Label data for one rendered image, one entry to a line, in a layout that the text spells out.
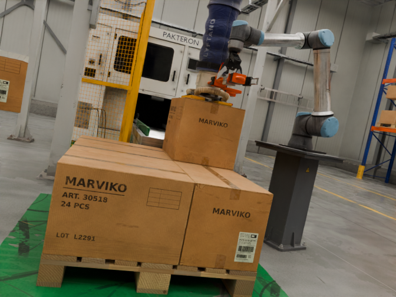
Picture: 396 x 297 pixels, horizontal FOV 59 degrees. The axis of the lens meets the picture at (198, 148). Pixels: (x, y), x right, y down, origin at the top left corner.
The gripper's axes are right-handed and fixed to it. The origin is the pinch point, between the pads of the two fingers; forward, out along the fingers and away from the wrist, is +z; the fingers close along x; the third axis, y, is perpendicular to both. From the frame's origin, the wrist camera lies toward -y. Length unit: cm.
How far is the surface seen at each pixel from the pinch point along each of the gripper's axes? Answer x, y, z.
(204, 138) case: 5.5, 10.1, 35.9
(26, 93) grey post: 191, 355, 39
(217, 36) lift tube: 5.3, 31.1, -31.5
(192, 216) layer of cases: 19, -51, 69
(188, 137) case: 15.7, 10.2, 37.0
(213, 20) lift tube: 9, 34, -42
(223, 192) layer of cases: 7, -51, 56
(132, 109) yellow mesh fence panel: 47, 151, 29
